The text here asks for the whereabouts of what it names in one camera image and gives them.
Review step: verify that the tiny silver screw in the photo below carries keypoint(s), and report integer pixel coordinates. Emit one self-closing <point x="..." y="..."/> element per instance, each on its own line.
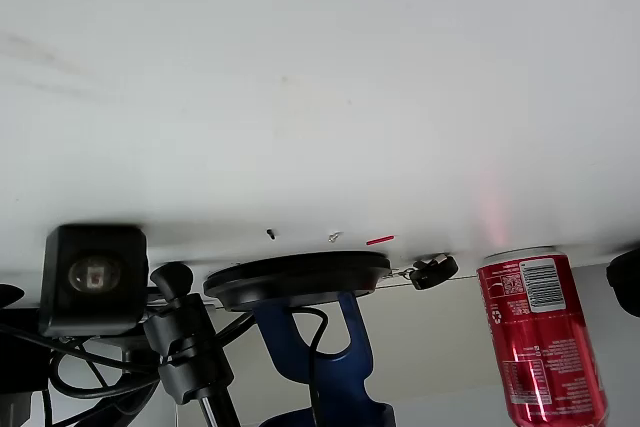
<point x="334" y="236"/>

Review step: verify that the small black screw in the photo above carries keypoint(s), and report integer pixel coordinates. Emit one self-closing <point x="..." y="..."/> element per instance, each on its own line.
<point x="271" y="234"/>

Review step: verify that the black round suction disc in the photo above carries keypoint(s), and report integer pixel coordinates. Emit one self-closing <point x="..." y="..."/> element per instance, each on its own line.
<point x="300" y="279"/>

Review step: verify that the small black knob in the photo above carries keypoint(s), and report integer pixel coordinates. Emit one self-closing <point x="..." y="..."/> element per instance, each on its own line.
<point x="436" y="273"/>

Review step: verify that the red soda can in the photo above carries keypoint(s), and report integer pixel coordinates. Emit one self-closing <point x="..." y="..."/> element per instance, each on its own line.
<point x="542" y="347"/>

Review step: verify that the black hook clamp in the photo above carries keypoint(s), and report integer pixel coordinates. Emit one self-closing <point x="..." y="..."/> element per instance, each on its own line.
<point x="626" y="282"/>

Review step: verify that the small black camera box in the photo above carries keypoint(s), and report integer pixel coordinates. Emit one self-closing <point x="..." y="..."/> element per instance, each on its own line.
<point x="95" y="277"/>

